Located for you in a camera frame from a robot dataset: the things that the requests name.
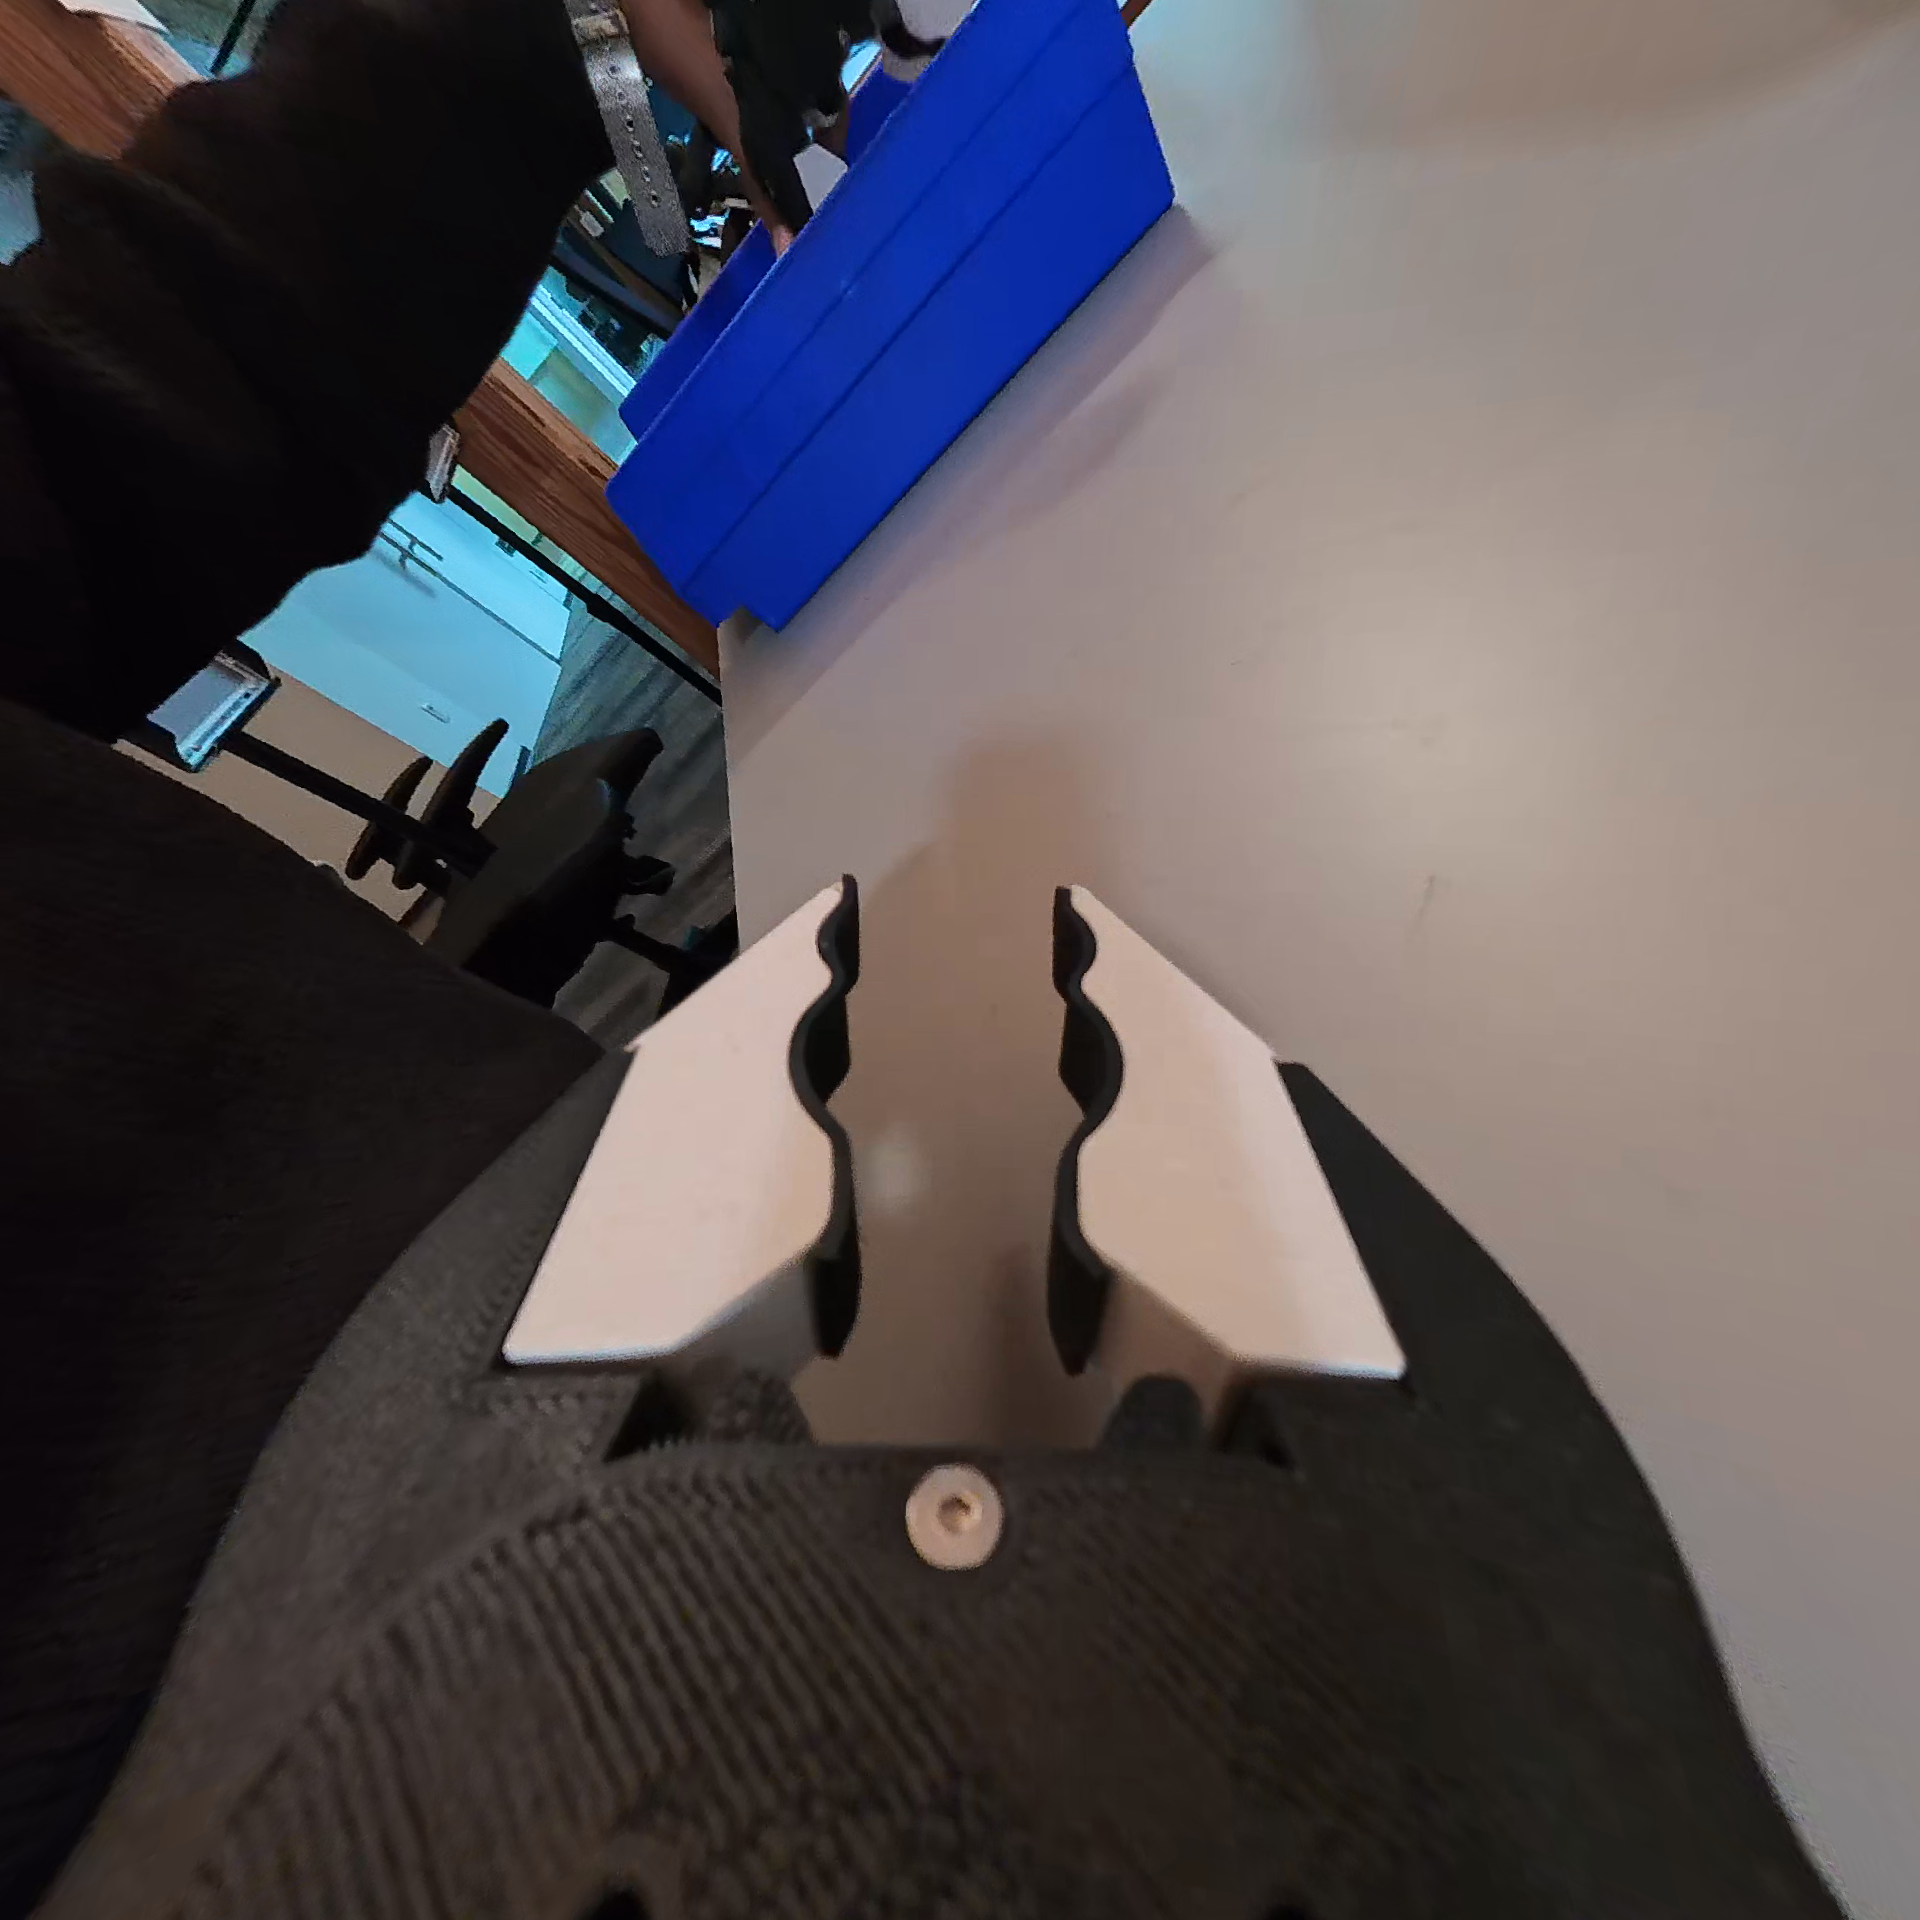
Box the black office chair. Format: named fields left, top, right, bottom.
left=342, top=717, right=739, bottom=1010

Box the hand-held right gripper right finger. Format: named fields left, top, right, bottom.
left=1045, top=886, right=1410, bottom=1381

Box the silver studded wristband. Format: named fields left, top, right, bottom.
left=567, top=0, right=697, bottom=262

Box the person's left forearm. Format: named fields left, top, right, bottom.
left=0, top=0, right=616, bottom=744

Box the blue plastic bin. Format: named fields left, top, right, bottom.
left=608, top=0, right=1179, bottom=631
left=619, top=226, right=788, bottom=440

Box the grey desk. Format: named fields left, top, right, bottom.
left=717, top=0, right=1920, bottom=1876

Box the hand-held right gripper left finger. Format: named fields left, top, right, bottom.
left=496, top=877, right=865, bottom=1378

